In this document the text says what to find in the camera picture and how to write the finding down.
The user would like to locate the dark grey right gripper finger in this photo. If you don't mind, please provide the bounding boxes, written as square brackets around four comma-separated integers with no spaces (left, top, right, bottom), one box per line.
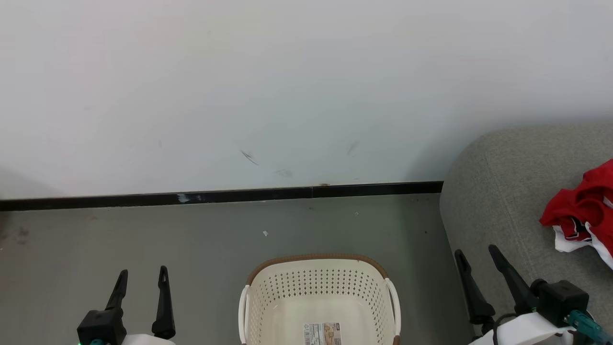
[454,249,496,327]
[488,244,538,315]

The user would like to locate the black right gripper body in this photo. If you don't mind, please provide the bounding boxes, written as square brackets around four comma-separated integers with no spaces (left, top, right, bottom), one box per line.
[529,278,590,328]

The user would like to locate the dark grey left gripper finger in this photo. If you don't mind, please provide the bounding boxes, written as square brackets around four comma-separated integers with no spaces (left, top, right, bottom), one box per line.
[105,269,129,311]
[152,265,176,340]

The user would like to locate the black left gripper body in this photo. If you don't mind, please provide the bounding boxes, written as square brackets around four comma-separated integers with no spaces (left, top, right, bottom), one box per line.
[77,309,127,345]

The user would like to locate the red white sports jersey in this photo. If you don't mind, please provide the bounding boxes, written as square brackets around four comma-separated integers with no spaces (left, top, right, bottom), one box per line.
[539,160,613,270]

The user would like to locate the cream perforated laundry basket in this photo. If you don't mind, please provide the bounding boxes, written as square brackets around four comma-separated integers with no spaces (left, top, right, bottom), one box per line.
[238,253,402,345]

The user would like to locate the paper basket label sticker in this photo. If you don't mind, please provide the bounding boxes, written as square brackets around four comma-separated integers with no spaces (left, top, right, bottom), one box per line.
[302,322,342,345]

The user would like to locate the grey fabric sofa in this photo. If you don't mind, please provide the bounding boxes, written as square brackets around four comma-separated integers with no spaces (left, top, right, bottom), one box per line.
[439,124,613,345]

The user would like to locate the black wall baseboard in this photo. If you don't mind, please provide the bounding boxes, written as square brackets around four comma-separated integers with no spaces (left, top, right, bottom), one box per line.
[0,181,444,212]

